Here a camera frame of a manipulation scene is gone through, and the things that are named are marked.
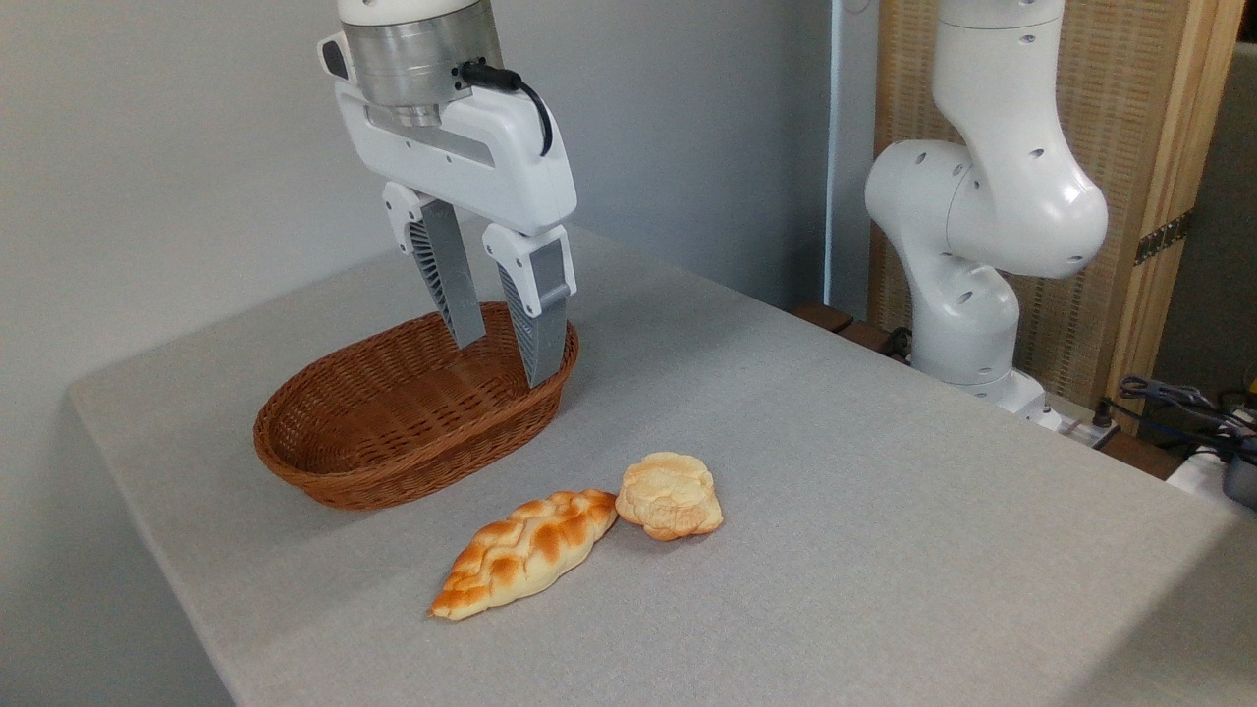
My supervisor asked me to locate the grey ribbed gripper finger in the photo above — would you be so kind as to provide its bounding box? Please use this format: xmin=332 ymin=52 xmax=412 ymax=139
xmin=382 ymin=181 xmax=488 ymax=352
xmin=480 ymin=223 xmax=578 ymax=390

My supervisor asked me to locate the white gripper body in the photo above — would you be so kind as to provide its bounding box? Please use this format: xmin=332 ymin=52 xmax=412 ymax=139
xmin=334 ymin=79 xmax=578 ymax=238

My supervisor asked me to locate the braided long bread loaf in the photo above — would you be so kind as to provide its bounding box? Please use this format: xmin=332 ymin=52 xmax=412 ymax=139
xmin=428 ymin=487 xmax=621 ymax=623

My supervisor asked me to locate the brown oval wicker basket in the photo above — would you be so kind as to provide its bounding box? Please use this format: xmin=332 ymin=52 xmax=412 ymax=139
xmin=252 ymin=300 xmax=581 ymax=512

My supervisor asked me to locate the round pale bread bun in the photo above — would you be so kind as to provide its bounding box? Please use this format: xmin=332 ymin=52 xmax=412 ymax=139
xmin=615 ymin=451 xmax=726 ymax=543

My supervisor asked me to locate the dark brown wooden bench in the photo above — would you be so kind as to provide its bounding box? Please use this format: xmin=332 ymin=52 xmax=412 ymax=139
xmin=790 ymin=300 xmax=916 ymax=366

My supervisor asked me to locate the grey fabric tablecloth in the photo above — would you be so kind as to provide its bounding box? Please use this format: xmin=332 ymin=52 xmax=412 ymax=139
xmin=67 ymin=221 xmax=1257 ymax=707

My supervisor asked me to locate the wooden woven folding screen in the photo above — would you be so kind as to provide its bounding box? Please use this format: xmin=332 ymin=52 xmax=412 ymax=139
xmin=868 ymin=0 xmax=1248 ymax=435

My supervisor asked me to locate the grey box device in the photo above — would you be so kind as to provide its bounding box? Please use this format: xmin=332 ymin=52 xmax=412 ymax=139
xmin=1221 ymin=450 xmax=1257 ymax=512

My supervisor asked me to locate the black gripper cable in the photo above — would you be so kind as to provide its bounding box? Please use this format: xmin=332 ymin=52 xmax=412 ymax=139
xmin=459 ymin=60 xmax=555 ymax=158

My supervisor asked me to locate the white vertical wall pipe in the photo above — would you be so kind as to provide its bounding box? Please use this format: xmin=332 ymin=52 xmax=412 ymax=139
xmin=823 ymin=0 xmax=847 ymax=307

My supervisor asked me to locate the bundle of dark cables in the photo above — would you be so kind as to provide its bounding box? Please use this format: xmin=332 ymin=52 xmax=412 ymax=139
xmin=1093 ymin=373 xmax=1257 ymax=464

